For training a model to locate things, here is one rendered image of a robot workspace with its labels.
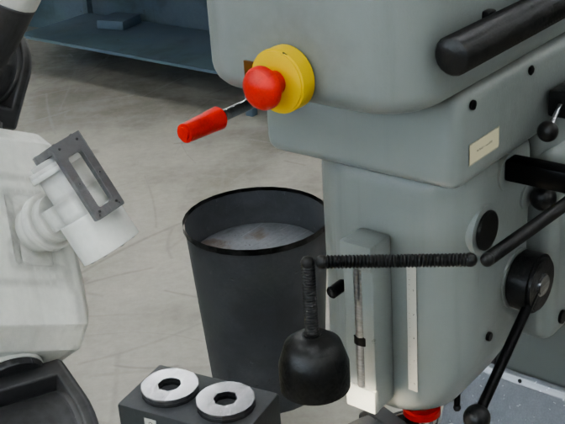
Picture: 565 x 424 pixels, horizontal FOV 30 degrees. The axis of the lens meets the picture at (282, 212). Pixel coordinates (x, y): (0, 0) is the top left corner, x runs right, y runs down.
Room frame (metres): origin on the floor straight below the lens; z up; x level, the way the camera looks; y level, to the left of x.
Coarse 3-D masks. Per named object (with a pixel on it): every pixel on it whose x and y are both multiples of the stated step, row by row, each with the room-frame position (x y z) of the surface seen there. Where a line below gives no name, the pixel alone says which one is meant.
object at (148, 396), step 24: (144, 384) 1.38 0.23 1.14; (168, 384) 1.39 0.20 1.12; (192, 384) 1.37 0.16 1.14; (216, 384) 1.36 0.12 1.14; (240, 384) 1.36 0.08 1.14; (120, 408) 1.35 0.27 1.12; (144, 408) 1.33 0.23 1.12; (168, 408) 1.33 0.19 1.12; (192, 408) 1.33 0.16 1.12; (216, 408) 1.30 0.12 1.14; (240, 408) 1.30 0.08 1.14; (264, 408) 1.31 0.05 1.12
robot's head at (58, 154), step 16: (64, 144) 0.98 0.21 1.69; (80, 144) 0.98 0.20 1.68; (48, 160) 0.98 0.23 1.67; (64, 160) 0.97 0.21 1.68; (96, 160) 0.98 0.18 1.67; (32, 176) 0.98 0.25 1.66; (96, 176) 0.98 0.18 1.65; (80, 192) 0.95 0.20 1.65; (112, 192) 0.97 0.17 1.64; (96, 208) 0.95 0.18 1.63; (112, 208) 0.96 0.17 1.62
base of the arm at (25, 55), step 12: (24, 48) 1.18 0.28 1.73; (24, 60) 1.17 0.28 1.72; (24, 72) 1.17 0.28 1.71; (12, 84) 1.16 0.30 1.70; (24, 84) 1.17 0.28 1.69; (12, 96) 1.16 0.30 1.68; (24, 96) 1.17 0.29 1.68; (0, 108) 1.14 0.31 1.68; (12, 108) 1.16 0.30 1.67; (0, 120) 1.14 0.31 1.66; (12, 120) 1.15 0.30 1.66
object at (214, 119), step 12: (216, 108) 0.99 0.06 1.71; (228, 108) 1.00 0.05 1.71; (240, 108) 1.01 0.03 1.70; (252, 108) 1.02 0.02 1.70; (192, 120) 0.96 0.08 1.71; (204, 120) 0.96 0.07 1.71; (216, 120) 0.97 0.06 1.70; (180, 132) 0.95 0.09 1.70; (192, 132) 0.95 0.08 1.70; (204, 132) 0.96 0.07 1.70
